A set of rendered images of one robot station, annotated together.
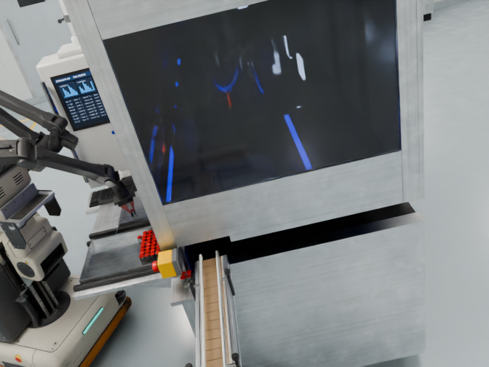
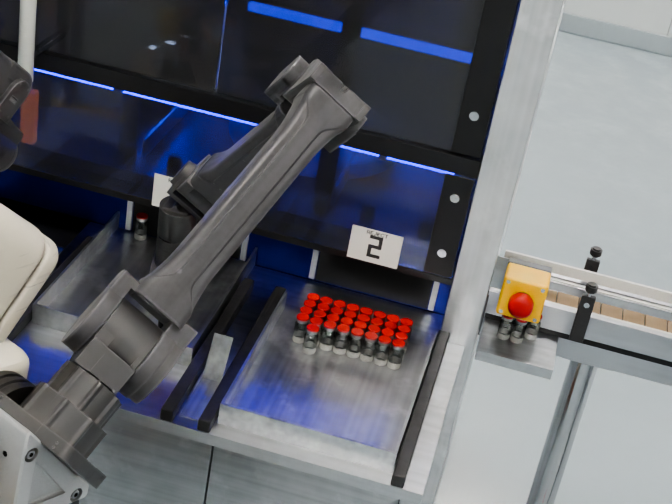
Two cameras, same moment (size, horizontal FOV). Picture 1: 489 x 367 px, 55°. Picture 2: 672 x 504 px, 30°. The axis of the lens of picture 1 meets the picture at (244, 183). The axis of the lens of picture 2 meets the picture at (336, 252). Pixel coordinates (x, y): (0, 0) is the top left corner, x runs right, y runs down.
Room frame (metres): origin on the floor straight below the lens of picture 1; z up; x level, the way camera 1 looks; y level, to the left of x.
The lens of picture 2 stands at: (1.46, 2.14, 2.00)
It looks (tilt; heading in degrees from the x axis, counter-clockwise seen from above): 29 degrees down; 277
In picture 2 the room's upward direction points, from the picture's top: 11 degrees clockwise
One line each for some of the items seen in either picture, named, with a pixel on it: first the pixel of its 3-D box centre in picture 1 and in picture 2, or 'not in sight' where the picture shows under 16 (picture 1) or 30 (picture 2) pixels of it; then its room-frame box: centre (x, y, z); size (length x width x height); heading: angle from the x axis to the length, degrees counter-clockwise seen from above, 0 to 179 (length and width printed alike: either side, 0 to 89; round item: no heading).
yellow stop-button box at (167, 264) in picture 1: (169, 263); (523, 290); (1.36, 0.34, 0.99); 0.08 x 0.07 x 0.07; 88
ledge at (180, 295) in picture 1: (189, 287); (517, 343); (1.34, 0.30, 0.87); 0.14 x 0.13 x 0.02; 88
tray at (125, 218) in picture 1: (156, 203); (151, 283); (1.95, 0.44, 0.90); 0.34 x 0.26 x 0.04; 88
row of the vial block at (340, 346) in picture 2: (145, 247); (348, 341); (1.61, 0.47, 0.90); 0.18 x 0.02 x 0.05; 178
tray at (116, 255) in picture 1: (125, 253); (334, 374); (1.61, 0.56, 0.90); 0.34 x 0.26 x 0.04; 88
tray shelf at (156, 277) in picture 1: (140, 231); (234, 345); (1.78, 0.51, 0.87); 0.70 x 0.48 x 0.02; 178
